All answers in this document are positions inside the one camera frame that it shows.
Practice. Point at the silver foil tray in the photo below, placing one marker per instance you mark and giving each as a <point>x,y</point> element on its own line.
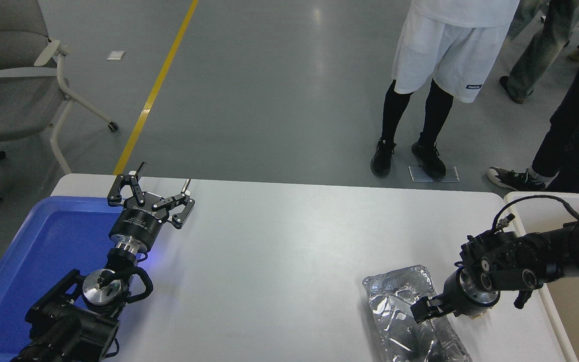
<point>395,301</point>

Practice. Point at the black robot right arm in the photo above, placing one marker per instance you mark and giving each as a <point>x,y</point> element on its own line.
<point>561,251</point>

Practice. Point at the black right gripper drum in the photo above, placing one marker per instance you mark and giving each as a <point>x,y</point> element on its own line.
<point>453,296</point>

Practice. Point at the crumpled tan paper ball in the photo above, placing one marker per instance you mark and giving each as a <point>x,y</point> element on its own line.
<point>476,315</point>

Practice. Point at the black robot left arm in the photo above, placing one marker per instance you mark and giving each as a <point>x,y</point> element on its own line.
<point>76,327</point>

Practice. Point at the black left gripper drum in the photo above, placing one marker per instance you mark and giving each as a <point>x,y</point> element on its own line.
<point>136,226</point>

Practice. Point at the clear square floor plate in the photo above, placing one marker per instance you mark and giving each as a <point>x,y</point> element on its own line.
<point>451,175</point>
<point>417,175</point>

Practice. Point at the large pale bin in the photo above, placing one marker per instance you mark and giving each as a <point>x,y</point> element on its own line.
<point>571,322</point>

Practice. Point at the blue plastic tray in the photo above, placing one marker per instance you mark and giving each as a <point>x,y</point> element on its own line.
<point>43,251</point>

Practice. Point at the white paper scrap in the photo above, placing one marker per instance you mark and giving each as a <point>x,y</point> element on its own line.
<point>115,55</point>

